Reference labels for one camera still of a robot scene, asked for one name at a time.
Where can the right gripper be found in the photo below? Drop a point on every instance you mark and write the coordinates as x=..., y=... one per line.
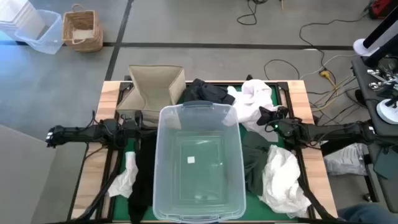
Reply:
x=278, y=114

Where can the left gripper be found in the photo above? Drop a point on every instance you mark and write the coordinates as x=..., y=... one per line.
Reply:
x=132, y=126

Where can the white shirt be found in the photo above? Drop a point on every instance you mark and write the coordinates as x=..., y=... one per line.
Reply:
x=248, y=105

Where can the dark green garment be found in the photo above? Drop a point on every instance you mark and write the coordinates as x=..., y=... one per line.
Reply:
x=253, y=161

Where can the small white garment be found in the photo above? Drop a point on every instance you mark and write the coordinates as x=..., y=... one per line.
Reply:
x=124, y=183

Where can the dark grey shorts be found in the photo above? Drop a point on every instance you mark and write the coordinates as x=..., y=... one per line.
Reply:
x=205, y=91

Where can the large white garment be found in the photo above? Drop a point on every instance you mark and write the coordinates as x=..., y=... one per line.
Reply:
x=280, y=180

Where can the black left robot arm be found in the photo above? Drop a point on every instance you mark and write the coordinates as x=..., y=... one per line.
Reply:
x=77, y=133

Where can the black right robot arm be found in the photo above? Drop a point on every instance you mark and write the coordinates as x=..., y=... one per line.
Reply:
x=335, y=132

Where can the small black clamp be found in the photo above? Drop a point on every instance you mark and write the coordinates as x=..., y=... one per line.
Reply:
x=249, y=77

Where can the beige fabric bin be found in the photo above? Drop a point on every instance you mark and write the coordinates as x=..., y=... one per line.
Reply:
x=155, y=81

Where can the clear plastic storage bin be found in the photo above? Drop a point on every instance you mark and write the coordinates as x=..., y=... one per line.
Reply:
x=199, y=186

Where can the grey plastic bag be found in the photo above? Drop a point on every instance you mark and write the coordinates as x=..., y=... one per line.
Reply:
x=345, y=161

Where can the wicker basket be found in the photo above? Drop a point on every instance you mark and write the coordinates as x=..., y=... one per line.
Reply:
x=93, y=40

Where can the green table mat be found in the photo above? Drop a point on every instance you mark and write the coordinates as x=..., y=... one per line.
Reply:
x=253, y=211

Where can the black side table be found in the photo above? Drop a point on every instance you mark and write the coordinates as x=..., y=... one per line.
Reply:
x=360, y=81

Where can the shiny metal utensils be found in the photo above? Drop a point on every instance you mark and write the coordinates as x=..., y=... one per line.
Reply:
x=373, y=72

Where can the white stand with pole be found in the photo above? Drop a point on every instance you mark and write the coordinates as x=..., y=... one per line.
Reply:
x=360, y=46

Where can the small clear plastic tub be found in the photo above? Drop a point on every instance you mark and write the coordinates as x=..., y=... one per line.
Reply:
x=46, y=43

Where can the white round base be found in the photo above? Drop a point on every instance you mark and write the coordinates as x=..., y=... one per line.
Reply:
x=387, y=112

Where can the person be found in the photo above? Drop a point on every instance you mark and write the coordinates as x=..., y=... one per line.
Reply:
x=367, y=214

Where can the low black table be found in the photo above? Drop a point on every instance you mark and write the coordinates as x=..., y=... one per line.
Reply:
x=388, y=193

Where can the red tool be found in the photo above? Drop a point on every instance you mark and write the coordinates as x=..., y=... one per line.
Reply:
x=381, y=7

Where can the black table frame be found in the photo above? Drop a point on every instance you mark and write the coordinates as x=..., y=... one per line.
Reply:
x=109, y=205

